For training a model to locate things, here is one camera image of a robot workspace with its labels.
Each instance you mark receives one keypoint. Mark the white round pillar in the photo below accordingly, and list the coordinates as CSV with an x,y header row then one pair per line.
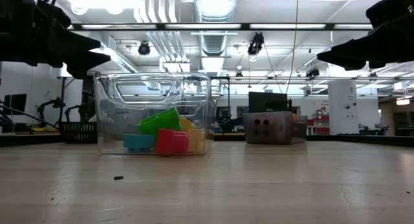
x,y
343,120

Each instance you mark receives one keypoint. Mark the black plastic basket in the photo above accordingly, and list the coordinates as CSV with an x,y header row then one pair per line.
x,y
77,132

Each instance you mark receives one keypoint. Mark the black background robot arm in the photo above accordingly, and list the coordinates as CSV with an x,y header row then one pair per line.
x,y
48,109

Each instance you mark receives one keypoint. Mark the black ceiling camera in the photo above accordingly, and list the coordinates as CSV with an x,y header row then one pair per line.
x,y
144,49

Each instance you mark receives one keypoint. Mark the short green toy brick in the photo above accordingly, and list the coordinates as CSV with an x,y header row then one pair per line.
x,y
161,122

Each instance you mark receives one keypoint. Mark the black desk monitor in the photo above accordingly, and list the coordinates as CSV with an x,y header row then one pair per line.
x,y
268,102

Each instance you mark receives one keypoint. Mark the silver ventilation duct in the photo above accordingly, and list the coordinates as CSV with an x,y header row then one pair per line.
x,y
215,10

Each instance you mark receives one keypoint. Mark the small yellow toy brick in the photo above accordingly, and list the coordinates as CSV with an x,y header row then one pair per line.
x,y
197,141

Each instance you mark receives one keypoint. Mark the black overhead camera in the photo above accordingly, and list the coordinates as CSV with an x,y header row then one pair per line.
x,y
256,46

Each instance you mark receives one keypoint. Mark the blue toy brick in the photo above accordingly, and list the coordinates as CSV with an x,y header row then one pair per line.
x,y
139,141

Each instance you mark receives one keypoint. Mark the orange foam dice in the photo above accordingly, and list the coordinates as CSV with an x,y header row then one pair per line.
x,y
295,118

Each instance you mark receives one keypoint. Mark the red toy brick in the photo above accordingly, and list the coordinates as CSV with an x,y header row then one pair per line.
x,y
171,141

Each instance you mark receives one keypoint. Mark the clear plastic bin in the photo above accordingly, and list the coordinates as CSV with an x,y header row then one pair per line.
x,y
110,120

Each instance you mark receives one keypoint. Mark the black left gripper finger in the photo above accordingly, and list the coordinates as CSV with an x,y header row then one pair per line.
x,y
82,63
74,41

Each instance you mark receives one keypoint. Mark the black wall monitor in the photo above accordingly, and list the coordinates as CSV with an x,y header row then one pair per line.
x,y
14,104

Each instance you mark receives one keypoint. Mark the red shelf rack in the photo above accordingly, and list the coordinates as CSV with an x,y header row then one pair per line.
x,y
318,125

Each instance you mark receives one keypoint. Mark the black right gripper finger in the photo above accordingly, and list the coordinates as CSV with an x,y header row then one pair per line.
x,y
343,60
388,46

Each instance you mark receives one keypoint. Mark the long yellow toy brick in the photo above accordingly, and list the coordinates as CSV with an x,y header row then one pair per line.
x,y
187,124

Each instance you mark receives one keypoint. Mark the small black debris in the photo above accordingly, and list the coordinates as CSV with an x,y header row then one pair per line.
x,y
118,177

